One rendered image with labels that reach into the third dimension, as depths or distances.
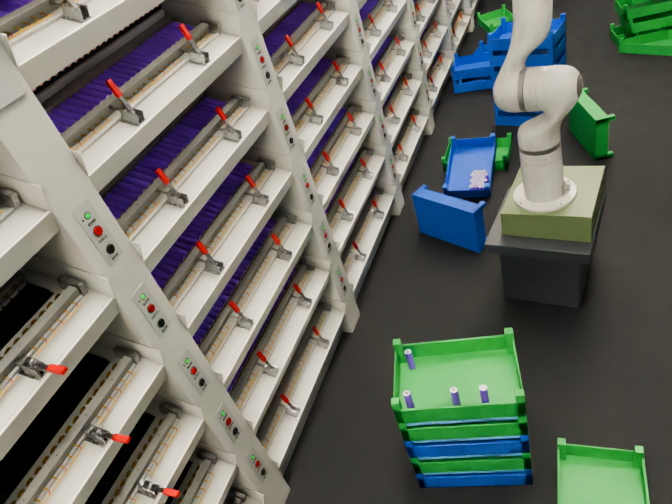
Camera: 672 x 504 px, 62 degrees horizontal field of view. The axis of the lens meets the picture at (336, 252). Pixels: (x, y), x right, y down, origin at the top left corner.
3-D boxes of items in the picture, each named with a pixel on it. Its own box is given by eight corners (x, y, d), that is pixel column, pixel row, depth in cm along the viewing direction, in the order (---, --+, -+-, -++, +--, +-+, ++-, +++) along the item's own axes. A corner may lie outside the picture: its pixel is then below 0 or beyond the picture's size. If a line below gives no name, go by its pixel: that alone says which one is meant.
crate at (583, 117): (594, 161, 244) (613, 156, 243) (595, 120, 231) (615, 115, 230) (569, 130, 267) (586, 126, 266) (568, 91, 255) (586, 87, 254)
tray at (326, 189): (373, 123, 224) (375, 102, 217) (321, 217, 183) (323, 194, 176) (326, 112, 228) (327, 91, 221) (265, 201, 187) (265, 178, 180)
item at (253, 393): (328, 280, 189) (331, 252, 179) (253, 438, 148) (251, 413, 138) (274, 263, 193) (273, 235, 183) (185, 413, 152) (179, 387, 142)
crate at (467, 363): (514, 347, 142) (512, 326, 137) (526, 416, 127) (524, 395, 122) (398, 358, 149) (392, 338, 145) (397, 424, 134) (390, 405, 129)
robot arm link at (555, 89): (524, 134, 172) (515, 61, 158) (588, 132, 162) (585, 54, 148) (513, 155, 165) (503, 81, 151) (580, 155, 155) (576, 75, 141)
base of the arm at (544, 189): (581, 177, 177) (579, 126, 166) (571, 214, 166) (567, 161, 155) (520, 177, 187) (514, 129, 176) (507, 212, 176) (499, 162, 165)
